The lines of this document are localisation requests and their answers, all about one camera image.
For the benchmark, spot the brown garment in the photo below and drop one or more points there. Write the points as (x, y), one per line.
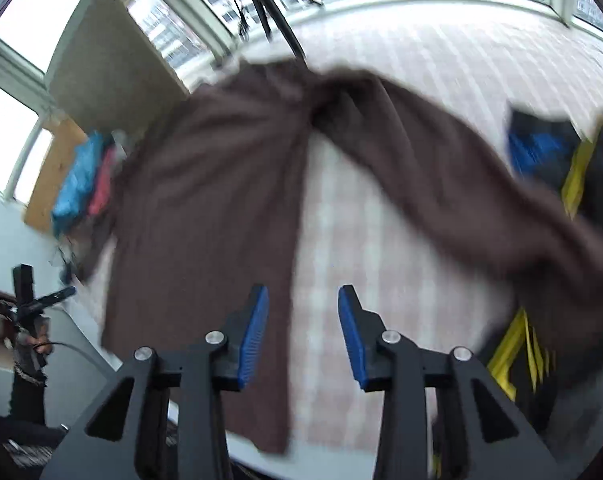
(206, 200)

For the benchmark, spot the blue hoodie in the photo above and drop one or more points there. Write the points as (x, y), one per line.
(76, 185)

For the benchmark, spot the person's left hand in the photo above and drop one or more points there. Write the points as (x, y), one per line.
(37, 340)

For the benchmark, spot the pine plank board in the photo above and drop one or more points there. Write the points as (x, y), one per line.
(51, 175)

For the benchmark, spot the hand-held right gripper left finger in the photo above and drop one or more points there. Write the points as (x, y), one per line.
(254, 340)

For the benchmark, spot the stack of folded clothes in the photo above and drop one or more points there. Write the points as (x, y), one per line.
(101, 185)

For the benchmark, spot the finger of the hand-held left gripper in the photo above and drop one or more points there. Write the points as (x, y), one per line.
(56, 297)

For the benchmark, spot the person's left forearm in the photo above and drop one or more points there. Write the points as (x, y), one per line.
(27, 390)

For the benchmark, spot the large light wooden board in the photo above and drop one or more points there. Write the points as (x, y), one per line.
(116, 65)

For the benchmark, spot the plaid cloth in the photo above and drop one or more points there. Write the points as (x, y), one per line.
(381, 240)

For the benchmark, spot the white window frame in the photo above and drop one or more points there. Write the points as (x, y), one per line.
(11, 60)

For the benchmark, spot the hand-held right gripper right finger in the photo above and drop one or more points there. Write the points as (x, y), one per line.
(351, 345)

